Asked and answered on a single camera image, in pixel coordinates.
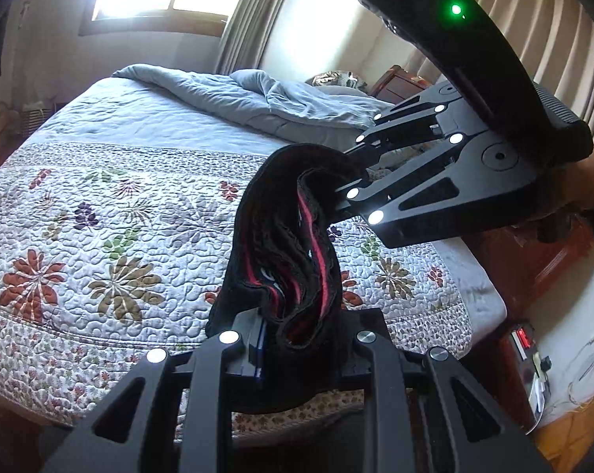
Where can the patterned pillow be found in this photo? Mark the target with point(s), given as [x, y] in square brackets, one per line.
[336, 80]

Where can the woven storage basket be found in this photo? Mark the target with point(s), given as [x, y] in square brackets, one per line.
[33, 117]

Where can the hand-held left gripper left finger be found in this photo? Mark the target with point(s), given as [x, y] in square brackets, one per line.
[260, 354]

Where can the yellow cloth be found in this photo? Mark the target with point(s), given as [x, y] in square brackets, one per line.
[577, 433]

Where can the beige curtain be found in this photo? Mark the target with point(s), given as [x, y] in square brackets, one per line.
[548, 19]

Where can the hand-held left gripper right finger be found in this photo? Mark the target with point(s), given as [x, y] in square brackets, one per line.
[371, 354]

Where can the red wooden bed headboard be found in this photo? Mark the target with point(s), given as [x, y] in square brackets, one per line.
[400, 83]

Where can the light blue duvet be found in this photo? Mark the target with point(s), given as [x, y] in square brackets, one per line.
[218, 93]

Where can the floral quilted bedspread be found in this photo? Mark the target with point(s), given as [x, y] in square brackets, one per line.
[105, 207]

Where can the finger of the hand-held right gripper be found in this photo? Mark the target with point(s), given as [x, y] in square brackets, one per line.
[405, 133]
[425, 221]

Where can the device with red display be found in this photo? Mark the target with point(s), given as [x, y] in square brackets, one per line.
[526, 354]

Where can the person's right hand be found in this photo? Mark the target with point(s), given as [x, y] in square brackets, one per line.
[577, 185]

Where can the grey curtain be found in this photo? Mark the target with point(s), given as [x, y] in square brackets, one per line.
[247, 24]

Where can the black pants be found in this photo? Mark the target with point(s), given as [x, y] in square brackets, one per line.
[277, 207]

